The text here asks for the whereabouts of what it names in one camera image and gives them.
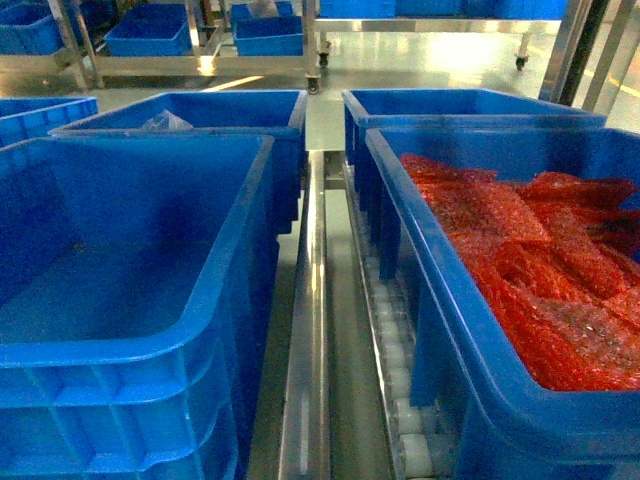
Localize empty blue bin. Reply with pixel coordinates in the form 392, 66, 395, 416
1, 135, 279, 479

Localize white roller track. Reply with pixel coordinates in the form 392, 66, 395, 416
344, 166, 436, 479

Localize blue bin rear right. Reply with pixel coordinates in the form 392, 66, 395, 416
342, 88, 607, 165

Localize blue bin rear left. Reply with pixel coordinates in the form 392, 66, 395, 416
49, 90, 308, 234

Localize red bubble wrap bags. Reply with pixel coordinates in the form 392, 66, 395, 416
400, 153, 639, 391

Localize blue bin with red bags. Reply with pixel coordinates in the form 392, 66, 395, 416
364, 125, 640, 480

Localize steel shelf rack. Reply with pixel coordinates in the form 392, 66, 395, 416
0, 0, 640, 480

